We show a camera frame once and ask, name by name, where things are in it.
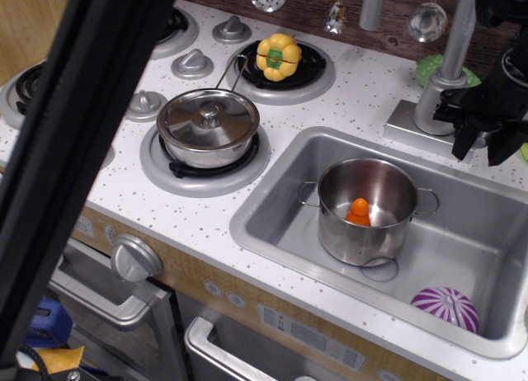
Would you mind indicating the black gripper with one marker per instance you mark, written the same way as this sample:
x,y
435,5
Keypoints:
x,y
499,103

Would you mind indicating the silver toy faucet with lever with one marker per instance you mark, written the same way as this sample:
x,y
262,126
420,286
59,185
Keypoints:
x,y
413,124

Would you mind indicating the yellow green toy vegetable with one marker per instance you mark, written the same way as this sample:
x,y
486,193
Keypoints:
x,y
524,151

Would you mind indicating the green toy lettuce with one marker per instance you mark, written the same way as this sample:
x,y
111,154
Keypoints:
x,y
427,66

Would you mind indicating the grey toy sink basin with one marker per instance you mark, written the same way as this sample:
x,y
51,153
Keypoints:
x,y
440,249

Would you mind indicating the steel stock pot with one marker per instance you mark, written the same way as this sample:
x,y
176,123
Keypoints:
x,y
394,200

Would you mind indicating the hanging steel ladle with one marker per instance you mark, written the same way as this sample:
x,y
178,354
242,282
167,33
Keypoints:
x,y
427,22

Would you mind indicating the orange toy carrot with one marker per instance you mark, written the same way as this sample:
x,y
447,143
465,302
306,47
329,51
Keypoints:
x,y
359,212

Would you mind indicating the purple striped toy onion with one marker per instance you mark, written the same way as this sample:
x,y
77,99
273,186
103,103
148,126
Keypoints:
x,y
450,305

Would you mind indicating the back right stove burner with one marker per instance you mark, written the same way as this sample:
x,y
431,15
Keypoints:
x,y
314,76

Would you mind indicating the stove burner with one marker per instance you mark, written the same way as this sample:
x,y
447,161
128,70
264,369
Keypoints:
x,y
314,76
180,32
161,170
17,93

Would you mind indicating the hanging steel utensil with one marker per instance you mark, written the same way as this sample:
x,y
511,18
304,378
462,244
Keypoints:
x,y
335,21

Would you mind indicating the yellow toy bell pepper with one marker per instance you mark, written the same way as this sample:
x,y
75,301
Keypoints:
x,y
278,57

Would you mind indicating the front right stove burner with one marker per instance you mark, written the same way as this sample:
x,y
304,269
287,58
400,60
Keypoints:
x,y
161,170

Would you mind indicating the grey stove top knob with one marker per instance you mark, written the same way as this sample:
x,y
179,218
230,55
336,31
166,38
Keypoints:
x,y
145,106
192,66
232,31

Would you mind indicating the steel saucepan with lid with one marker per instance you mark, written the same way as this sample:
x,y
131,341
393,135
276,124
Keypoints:
x,y
208,127

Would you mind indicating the back left stove burner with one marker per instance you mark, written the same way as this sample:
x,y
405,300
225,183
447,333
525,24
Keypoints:
x,y
180,32

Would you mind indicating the silver oven front knob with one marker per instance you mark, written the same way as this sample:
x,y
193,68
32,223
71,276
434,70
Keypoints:
x,y
133,260

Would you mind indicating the front left stove burner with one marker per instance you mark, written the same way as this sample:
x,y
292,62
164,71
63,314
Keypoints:
x,y
17,93

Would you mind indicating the blue object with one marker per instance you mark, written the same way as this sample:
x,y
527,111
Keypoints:
x,y
50,327

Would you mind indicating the yellow cloth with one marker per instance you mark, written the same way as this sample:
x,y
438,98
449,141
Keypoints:
x,y
55,359

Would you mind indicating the silver dishwasher door handle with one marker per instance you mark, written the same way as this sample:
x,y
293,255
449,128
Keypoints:
x,y
197,342

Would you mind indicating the silver oven door handle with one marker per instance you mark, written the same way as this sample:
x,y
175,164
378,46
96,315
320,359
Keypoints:
x,y
130,314

